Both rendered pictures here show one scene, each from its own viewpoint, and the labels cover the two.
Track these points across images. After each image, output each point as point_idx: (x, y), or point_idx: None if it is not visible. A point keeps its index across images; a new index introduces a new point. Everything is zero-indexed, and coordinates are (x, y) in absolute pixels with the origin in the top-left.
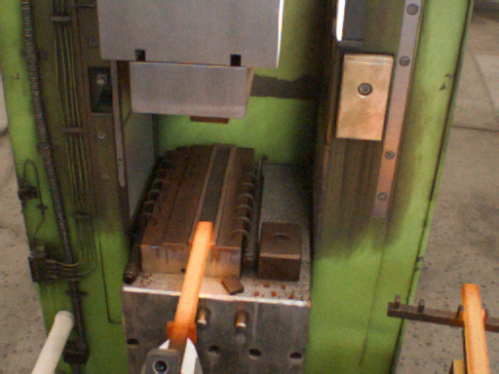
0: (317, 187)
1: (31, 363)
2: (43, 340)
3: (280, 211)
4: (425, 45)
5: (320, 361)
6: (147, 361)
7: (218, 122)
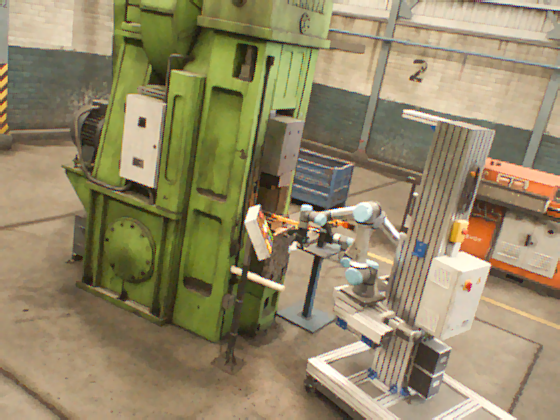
0: (269, 203)
1: (155, 338)
2: (143, 332)
3: None
4: None
5: None
6: (326, 223)
7: (274, 188)
